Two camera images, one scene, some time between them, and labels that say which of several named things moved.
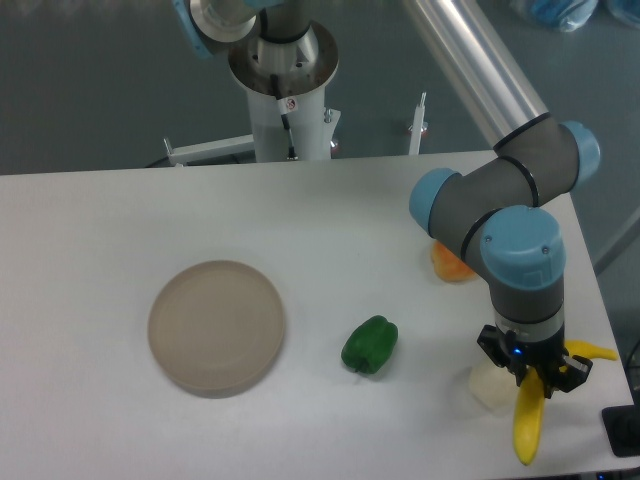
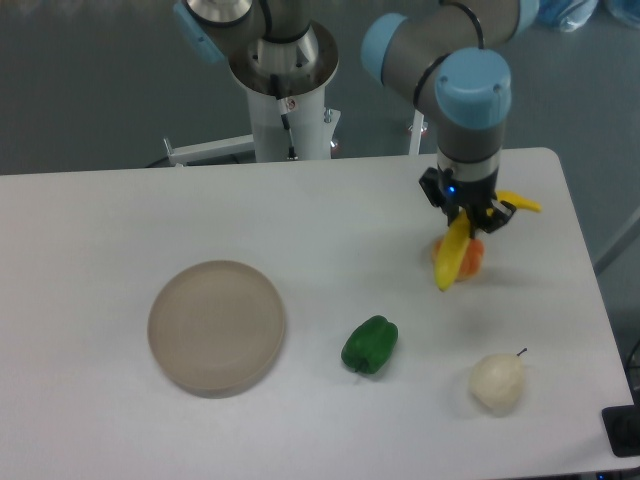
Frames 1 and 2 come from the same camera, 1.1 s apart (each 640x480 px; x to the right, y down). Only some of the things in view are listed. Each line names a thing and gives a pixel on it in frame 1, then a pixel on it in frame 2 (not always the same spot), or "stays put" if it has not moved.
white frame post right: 417,125 stays put
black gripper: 543,356 to 476,196
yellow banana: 531,398 to 458,235
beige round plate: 216,328 stays put
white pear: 493,386 stays put
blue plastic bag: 569,15 stays put
